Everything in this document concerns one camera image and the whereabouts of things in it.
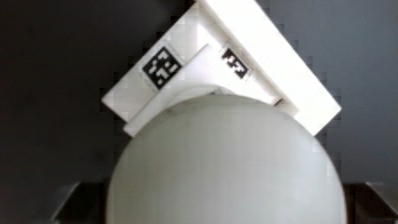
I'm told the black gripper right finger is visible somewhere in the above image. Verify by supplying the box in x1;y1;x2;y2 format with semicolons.
344;182;398;224

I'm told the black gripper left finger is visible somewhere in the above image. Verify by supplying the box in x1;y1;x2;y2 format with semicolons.
51;182;109;224

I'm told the white light bulb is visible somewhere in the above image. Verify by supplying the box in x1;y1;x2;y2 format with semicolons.
107;95;347;224

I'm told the white lamp base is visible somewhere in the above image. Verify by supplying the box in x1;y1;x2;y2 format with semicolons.
104;4;283;135

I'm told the white L-shaped fence wall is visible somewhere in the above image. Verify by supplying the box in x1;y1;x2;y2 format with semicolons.
196;0;342;135

